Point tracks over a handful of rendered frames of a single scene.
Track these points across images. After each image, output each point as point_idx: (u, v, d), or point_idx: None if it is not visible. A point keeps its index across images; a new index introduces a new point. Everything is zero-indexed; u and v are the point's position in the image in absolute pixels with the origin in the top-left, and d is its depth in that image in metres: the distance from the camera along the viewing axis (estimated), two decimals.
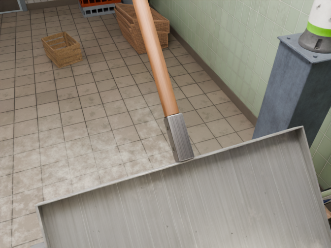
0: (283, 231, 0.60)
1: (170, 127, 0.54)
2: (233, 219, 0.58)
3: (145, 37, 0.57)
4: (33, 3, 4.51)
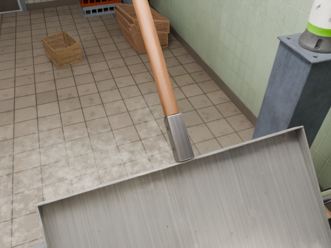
0: (283, 231, 0.60)
1: (170, 127, 0.54)
2: (233, 219, 0.58)
3: (145, 37, 0.57)
4: (33, 3, 4.51)
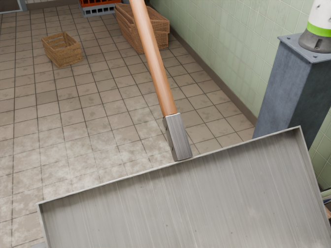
0: (283, 231, 0.60)
1: (169, 126, 0.55)
2: (232, 218, 0.58)
3: (143, 40, 0.59)
4: (33, 3, 4.51)
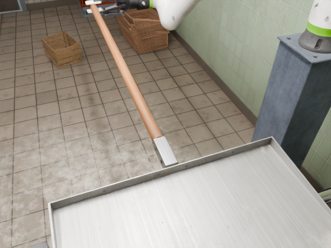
0: (284, 223, 0.59)
1: (156, 144, 0.70)
2: (226, 214, 0.60)
3: (135, 101, 0.83)
4: (33, 3, 4.51)
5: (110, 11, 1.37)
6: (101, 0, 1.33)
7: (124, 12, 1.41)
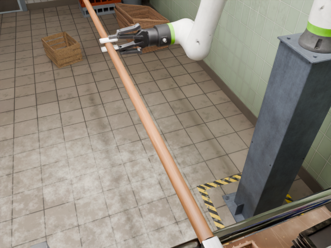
0: None
1: None
2: None
3: (170, 177, 0.65)
4: (33, 3, 4.51)
5: (126, 48, 1.22)
6: (117, 38, 1.18)
7: (142, 48, 1.26)
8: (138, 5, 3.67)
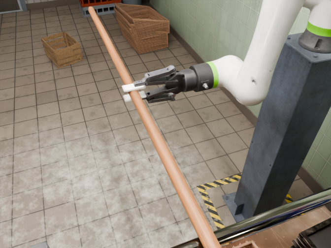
0: None
1: None
2: None
3: None
4: (33, 3, 4.51)
5: (156, 96, 0.95)
6: (145, 84, 0.90)
7: (175, 94, 0.98)
8: (138, 5, 3.67)
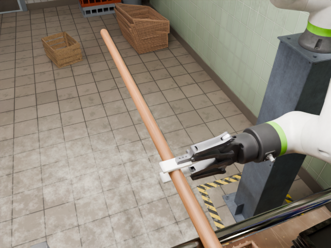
0: None
1: None
2: None
3: None
4: (33, 3, 4.51)
5: (203, 171, 0.70)
6: (192, 161, 0.65)
7: (226, 166, 0.73)
8: (138, 5, 3.67)
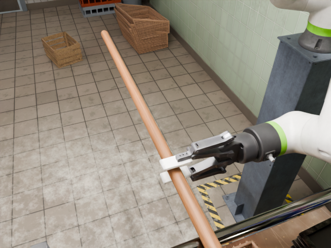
0: None
1: None
2: None
3: None
4: (33, 3, 4.51)
5: (203, 172, 0.70)
6: (192, 158, 0.65)
7: (226, 165, 0.73)
8: (138, 5, 3.67)
